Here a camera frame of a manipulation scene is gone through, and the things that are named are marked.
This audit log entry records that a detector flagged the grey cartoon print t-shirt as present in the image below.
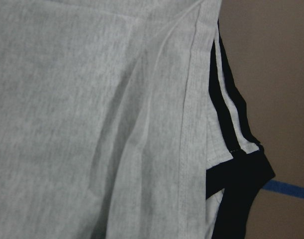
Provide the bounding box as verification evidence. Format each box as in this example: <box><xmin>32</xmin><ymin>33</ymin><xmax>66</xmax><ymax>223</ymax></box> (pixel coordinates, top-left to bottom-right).
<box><xmin>0</xmin><ymin>0</ymin><xmax>274</xmax><ymax>239</ymax></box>

